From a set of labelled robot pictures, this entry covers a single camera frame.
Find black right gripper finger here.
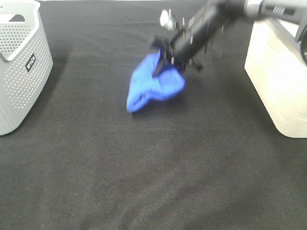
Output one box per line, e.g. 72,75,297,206
153,58,171,77

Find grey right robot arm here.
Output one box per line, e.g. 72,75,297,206
152,0,307,77

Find grey perforated plastic basket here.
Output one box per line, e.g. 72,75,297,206
0,0,53,136

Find cream plastic basket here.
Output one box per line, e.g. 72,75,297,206
245,19,307,138

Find blue microfibre towel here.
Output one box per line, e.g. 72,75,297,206
126,52,186,113

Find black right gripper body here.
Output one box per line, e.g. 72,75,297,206
150,1,230,72

